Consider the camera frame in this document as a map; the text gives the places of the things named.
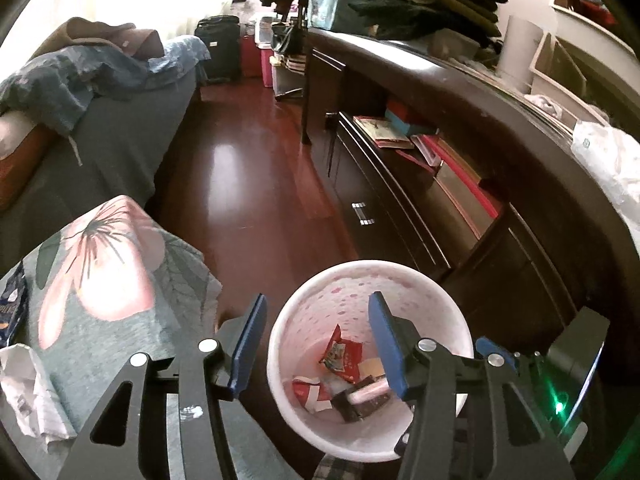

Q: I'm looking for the brown blanket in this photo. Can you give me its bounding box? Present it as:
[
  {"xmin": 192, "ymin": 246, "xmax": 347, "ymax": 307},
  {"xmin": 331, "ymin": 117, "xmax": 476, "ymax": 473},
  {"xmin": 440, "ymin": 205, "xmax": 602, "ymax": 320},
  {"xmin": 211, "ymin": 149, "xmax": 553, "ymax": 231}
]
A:
[{"xmin": 30, "ymin": 16, "xmax": 166, "ymax": 58}]

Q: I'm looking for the bed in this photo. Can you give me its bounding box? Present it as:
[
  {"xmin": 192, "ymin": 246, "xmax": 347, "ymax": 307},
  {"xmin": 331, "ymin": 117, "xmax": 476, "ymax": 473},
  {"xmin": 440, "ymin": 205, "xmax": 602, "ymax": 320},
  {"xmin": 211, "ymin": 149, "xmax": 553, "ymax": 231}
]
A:
[{"xmin": 0, "ymin": 17, "xmax": 211, "ymax": 261}]

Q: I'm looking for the blue quilt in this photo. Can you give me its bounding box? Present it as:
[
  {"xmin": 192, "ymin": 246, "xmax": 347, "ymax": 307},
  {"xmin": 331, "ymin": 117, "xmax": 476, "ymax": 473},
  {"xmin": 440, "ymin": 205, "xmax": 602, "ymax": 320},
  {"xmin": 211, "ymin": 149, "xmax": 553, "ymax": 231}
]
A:
[{"xmin": 0, "ymin": 35, "xmax": 211, "ymax": 136}]

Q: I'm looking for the pink white small packet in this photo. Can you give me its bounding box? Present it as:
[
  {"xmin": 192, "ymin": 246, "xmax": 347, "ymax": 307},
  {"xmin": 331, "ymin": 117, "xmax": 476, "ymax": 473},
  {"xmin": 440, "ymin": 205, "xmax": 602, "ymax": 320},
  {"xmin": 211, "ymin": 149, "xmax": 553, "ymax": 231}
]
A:
[{"xmin": 350, "ymin": 379, "xmax": 391, "ymax": 403}]

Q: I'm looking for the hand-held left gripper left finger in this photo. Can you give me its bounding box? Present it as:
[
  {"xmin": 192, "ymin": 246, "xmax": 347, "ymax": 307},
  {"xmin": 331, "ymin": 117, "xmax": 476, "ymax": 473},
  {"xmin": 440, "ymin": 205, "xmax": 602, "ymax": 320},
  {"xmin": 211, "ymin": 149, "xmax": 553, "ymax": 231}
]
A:
[{"xmin": 57, "ymin": 293, "xmax": 268, "ymax": 480}]

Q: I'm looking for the black suitcase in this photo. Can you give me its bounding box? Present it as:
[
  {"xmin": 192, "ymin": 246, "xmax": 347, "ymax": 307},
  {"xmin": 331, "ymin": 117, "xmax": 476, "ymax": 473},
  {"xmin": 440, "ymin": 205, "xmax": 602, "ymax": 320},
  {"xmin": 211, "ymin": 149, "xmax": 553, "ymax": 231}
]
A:
[{"xmin": 194, "ymin": 15, "xmax": 242, "ymax": 85}]

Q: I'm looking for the illustrated magazine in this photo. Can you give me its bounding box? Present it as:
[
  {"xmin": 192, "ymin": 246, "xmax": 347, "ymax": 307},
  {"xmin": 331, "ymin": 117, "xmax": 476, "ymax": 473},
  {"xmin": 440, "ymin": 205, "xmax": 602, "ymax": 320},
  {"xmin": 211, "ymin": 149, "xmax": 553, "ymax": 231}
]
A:
[{"xmin": 352, "ymin": 116, "xmax": 416, "ymax": 150}]

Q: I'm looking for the red storage box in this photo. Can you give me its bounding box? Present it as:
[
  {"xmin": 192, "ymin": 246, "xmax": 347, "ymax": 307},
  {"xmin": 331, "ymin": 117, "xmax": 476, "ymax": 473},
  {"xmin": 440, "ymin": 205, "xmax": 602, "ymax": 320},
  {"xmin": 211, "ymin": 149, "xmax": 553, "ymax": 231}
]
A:
[{"xmin": 241, "ymin": 35, "xmax": 275, "ymax": 78}]

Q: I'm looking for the white storage bin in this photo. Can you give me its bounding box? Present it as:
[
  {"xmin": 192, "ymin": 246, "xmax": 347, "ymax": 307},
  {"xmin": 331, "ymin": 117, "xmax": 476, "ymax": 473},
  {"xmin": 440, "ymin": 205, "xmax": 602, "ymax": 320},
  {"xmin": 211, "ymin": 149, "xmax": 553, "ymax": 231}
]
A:
[
  {"xmin": 550, "ymin": 0, "xmax": 636, "ymax": 61},
  {"xmin": 530, "ymin": 32, "xmax": 626, "ymax": 126}
]

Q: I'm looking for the white plastic bag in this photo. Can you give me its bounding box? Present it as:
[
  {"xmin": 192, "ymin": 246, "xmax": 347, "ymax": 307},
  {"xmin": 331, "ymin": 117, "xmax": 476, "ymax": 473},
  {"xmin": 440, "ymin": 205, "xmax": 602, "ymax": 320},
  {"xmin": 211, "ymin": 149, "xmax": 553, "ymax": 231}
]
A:
[{"xmin": 572, "ymin": 120, "xmax": 640, "ymax": 221}]

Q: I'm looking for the black handbag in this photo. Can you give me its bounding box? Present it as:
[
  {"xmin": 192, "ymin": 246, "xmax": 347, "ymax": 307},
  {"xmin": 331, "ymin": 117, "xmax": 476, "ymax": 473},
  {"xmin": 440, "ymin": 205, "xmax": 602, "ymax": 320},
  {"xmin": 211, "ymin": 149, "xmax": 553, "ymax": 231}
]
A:
[{"xmin": 271, "ymin": 22, "xmax": 303, "ymax": 56}]

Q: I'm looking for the red book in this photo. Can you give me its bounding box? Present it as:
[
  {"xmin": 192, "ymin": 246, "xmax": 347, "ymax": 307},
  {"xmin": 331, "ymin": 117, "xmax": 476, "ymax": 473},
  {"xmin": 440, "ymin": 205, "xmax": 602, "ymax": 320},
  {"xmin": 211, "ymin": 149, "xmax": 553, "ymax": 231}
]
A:
[{"xmin": 425, "ymin": 132, "xmax": 502, "ymax": 218}]

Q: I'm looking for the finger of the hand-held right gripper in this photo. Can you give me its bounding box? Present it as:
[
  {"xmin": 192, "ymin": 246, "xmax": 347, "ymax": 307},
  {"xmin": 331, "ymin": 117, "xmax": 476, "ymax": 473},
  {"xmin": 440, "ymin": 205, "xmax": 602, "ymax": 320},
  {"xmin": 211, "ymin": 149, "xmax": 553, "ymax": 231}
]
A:
[{"xmin": 474, "ymin": 337, "xmax": 523, "ymax": 368}]

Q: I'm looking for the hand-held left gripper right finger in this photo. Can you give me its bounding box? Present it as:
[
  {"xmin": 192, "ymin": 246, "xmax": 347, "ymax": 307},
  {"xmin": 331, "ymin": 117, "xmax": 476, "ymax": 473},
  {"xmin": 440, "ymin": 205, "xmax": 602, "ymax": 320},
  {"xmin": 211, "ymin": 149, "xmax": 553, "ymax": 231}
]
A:
[{"xmin": 368, "ymin": 290, "xmax": 571, "ymax": 480}]

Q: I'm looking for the dark wooden cabinet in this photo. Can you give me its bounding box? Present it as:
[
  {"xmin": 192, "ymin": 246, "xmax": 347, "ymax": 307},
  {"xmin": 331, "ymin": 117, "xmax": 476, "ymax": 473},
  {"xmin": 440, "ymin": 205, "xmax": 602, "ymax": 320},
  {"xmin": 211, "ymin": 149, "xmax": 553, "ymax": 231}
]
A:
[{"xmin": 300, "ymin": 27, "xmax": 640, "ymax": 361}]

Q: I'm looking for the dark blue snack wrapper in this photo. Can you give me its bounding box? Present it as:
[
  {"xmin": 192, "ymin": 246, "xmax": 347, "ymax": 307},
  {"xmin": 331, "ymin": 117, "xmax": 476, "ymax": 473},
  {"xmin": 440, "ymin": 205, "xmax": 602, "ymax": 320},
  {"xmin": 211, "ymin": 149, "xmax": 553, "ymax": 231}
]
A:
[{"xmin": 0, "ymin": 262, "xmax": 27, "ymax": 343}]

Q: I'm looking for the stack of dark folded clothes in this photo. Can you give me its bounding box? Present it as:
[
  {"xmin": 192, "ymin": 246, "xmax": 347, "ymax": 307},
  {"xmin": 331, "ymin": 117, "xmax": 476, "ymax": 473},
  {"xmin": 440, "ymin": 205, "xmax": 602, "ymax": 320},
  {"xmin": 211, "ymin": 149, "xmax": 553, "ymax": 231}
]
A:
[{"xmin": 347, "ymin": 0, "xmax": 508, "ymax": 51}]

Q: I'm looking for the leaf print tablecloth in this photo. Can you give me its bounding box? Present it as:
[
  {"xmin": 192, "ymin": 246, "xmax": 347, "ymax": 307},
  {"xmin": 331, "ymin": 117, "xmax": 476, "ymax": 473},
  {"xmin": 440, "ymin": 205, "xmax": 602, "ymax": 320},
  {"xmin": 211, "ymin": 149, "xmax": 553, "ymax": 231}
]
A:
[{"xmin": 0, "ymin": 195, "xmax": 223, "ymax": 480}]

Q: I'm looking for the red snack bag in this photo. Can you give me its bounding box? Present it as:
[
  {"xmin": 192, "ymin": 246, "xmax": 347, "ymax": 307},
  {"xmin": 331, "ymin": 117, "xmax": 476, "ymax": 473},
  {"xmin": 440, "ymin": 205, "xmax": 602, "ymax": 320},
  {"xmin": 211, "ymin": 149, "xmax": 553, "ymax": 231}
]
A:
[{"xmin": 319, "ymin": 324, "xmax": 366, "ymax": 383}]

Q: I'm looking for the white dotted trash bin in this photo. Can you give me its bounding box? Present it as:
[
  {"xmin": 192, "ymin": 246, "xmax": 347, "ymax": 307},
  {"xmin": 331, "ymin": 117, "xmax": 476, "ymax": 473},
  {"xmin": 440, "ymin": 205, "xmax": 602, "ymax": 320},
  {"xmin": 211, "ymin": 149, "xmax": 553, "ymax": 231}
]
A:
[{"xmin": 266, "ymin": 259, "xmax": 475, "ymax": 463}]

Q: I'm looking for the crumpled white paper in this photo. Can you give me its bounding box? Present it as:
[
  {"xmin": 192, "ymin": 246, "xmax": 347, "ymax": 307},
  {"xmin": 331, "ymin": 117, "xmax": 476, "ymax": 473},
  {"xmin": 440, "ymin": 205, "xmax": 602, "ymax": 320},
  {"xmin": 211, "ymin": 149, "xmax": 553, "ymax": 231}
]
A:
[{"xmin": 0, "ymin": 344, "xmax": 76, "ymax": 453}]

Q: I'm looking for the red white wrapper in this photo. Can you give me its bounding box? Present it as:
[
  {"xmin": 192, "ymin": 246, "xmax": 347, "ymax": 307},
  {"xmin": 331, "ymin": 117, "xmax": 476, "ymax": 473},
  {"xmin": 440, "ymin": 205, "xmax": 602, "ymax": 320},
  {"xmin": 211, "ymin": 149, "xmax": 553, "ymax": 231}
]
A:
[{"xmin": 292, "ymin": 375, "xmax": 332, "ymax": 413}]

